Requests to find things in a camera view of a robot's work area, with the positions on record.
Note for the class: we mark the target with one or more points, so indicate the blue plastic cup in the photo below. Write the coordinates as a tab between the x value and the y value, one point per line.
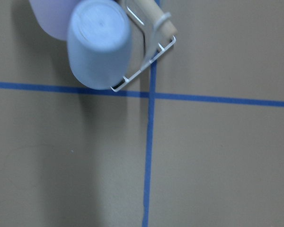
99	43

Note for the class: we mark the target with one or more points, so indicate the white wire cup rack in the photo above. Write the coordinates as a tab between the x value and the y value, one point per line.
159	34

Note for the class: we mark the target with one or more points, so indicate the purple plastic cup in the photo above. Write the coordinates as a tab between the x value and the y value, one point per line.
53	16

